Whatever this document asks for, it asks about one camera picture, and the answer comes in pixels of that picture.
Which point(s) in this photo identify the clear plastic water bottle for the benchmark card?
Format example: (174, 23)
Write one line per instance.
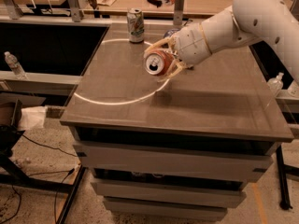
(15, 66)

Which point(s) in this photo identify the white green soda can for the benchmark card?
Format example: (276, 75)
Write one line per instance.
(135, 24)

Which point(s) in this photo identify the red coca-cola can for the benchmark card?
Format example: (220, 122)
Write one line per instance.
(157, 62)

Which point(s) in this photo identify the white crumpled cloth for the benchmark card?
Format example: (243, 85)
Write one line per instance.
(32, 118)

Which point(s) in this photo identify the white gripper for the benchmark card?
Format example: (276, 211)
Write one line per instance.
(191, 46)

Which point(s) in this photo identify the blue chip bag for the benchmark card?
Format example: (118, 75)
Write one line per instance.
(171, 32)

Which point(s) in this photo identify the bottom grey drawer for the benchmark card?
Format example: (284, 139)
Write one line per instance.
(165, 209)

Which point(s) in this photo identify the middle grey drawer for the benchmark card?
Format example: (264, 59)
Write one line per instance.
(167, 193)

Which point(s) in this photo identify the grey drawer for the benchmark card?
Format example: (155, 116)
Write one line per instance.
(165, 209)
(171, 161)
(167, 193)

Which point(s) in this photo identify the black headband object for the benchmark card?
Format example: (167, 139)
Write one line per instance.
(158, 3)

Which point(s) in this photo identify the top grey drawer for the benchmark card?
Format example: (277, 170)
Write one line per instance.
(171, 161)

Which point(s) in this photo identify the small paper card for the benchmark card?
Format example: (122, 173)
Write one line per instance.
(106, 2)

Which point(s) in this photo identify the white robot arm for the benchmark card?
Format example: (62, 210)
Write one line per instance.
(244, 23)

